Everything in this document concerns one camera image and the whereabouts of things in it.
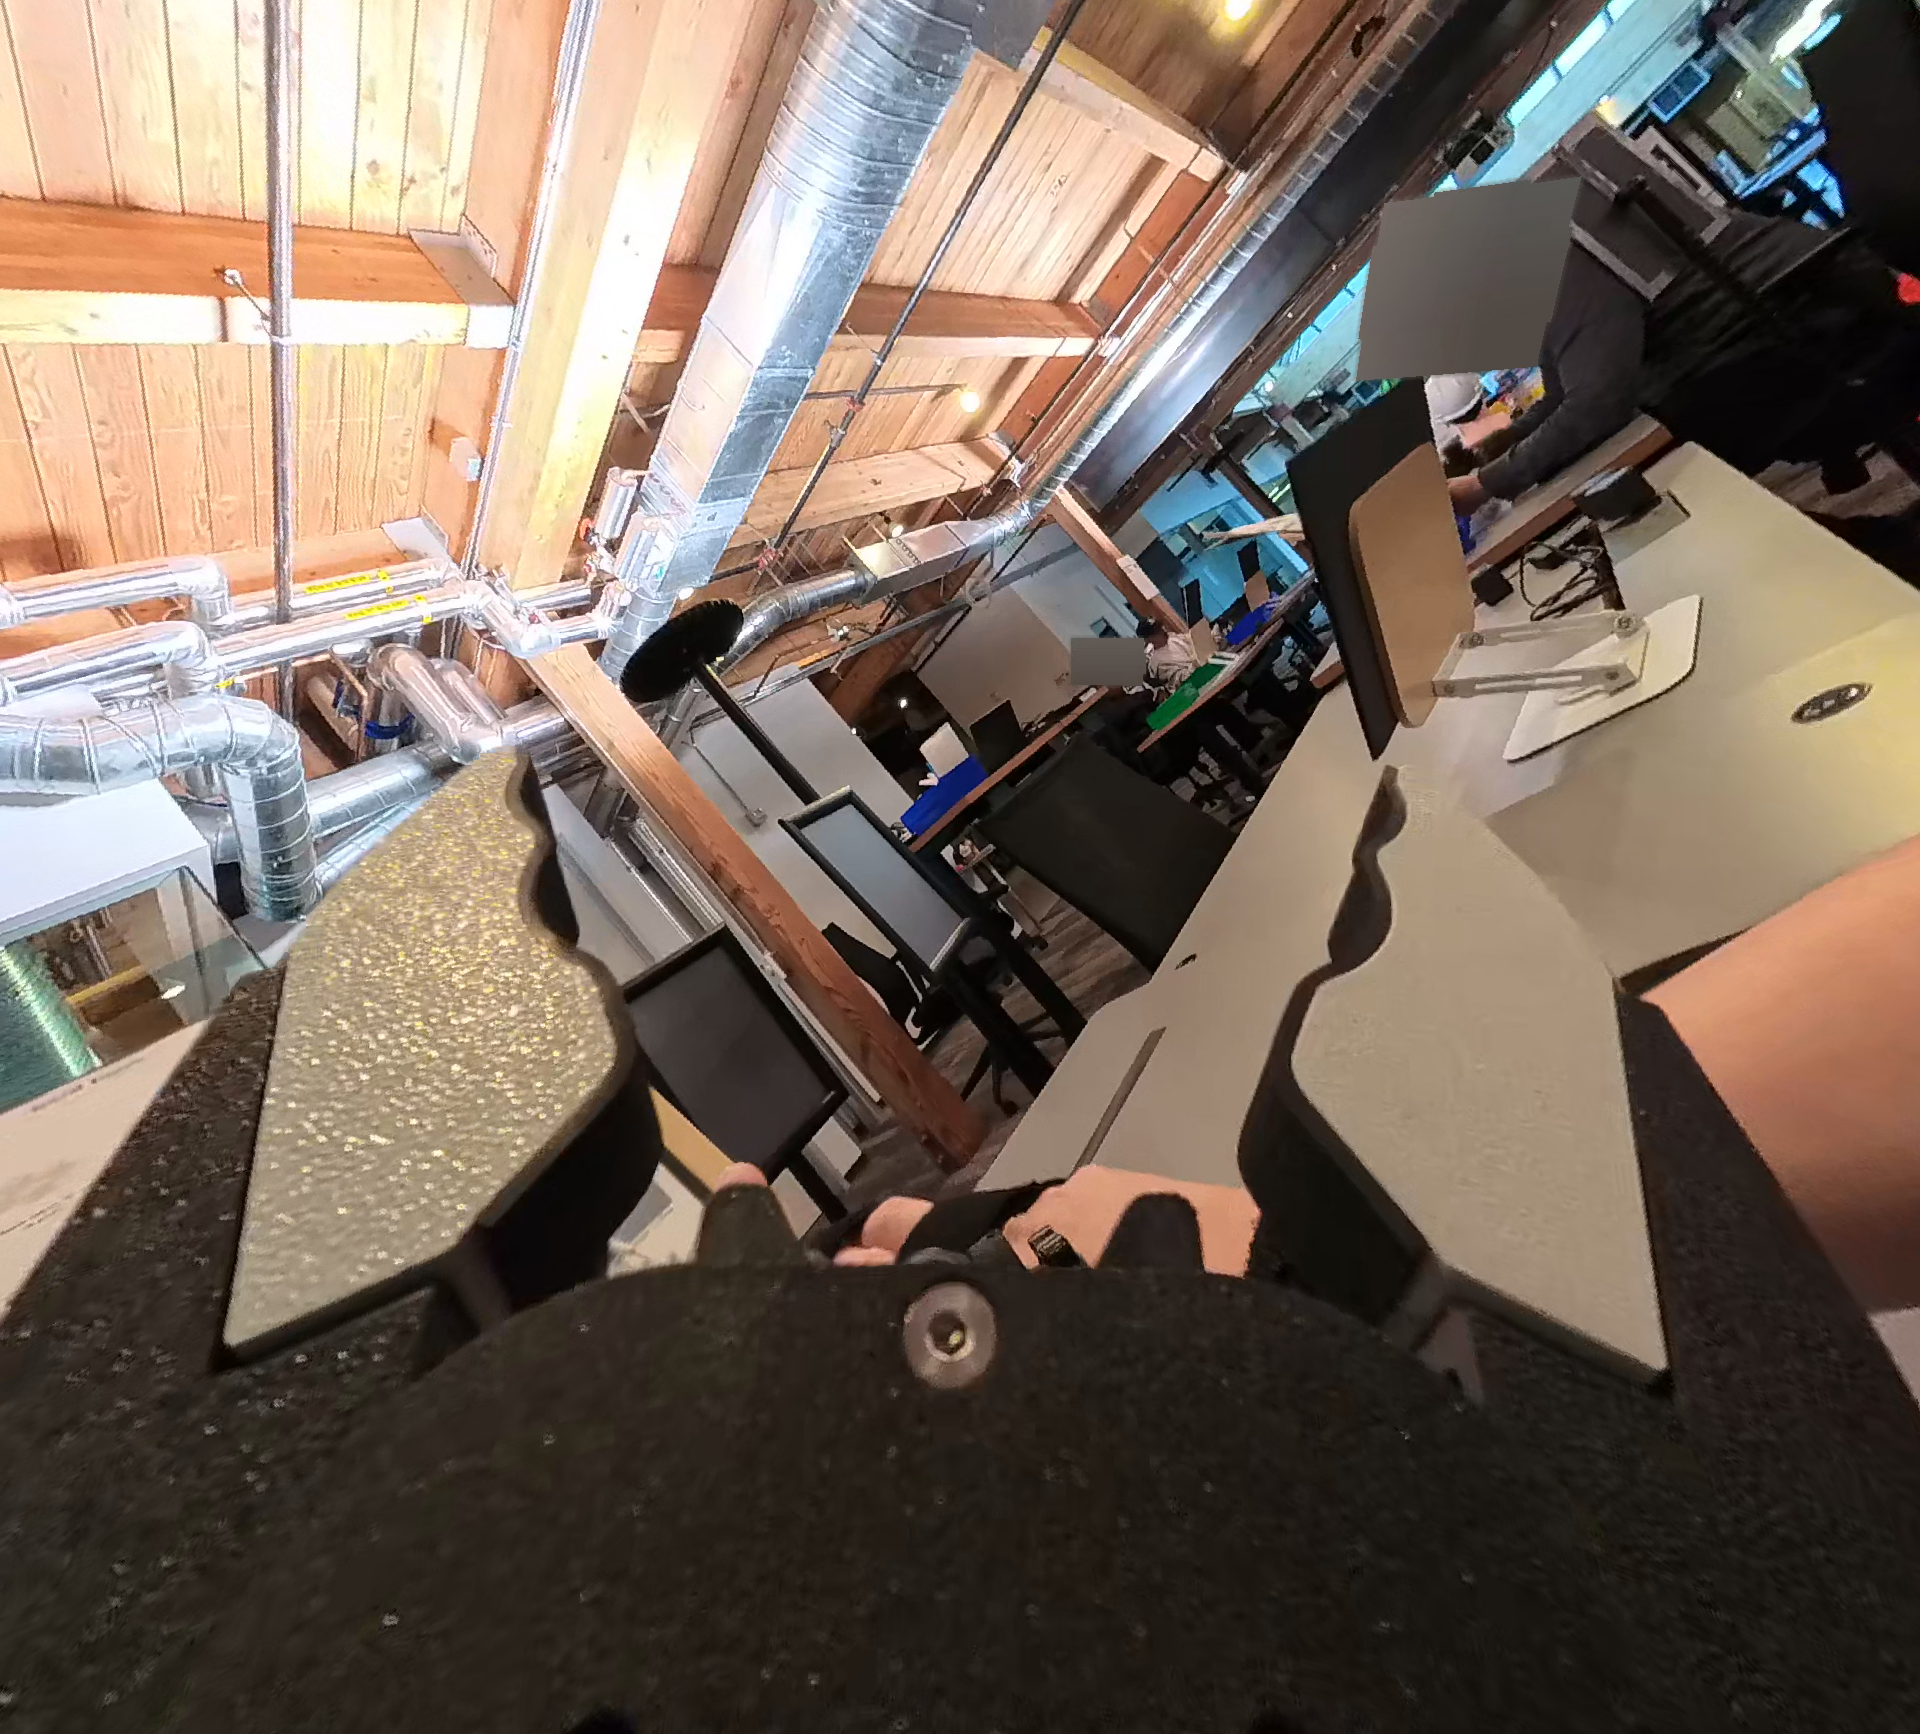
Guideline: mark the black office chair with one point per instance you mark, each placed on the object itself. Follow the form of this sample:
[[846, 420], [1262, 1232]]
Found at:
[[1120, 848]]

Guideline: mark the small black desk device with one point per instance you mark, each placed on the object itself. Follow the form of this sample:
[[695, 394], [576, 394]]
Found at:
[[1616, 493]]

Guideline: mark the large silver ventilation duct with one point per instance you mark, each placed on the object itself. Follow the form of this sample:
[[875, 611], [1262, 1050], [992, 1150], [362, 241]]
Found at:
[[840, 190]]

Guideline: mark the steel hanger rod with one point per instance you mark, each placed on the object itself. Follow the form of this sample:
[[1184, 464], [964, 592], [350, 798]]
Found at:
[[277, 262]]

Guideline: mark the cluster of silver insulated pipes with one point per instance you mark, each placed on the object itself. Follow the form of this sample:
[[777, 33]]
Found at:
[[261, 776]]

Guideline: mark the black desk grommet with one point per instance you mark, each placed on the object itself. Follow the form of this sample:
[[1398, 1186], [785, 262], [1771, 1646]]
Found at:
[[1829, 700]]

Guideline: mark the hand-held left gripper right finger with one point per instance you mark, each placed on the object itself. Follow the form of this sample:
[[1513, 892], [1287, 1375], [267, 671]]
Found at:
[[1483, 1134]]

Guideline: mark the wooden book stand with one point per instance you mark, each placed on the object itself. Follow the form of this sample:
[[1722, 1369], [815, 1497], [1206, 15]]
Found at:
[[1420, 577]]

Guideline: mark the person's right hand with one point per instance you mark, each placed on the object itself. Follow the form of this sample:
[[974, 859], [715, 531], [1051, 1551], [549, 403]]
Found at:
[[1095, 1186]]

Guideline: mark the black round disc on pole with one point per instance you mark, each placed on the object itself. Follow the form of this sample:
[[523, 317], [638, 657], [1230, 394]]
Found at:
[[684, 650]]

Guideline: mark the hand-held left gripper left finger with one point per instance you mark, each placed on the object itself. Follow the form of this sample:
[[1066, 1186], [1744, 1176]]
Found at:
[[420, 1047]]

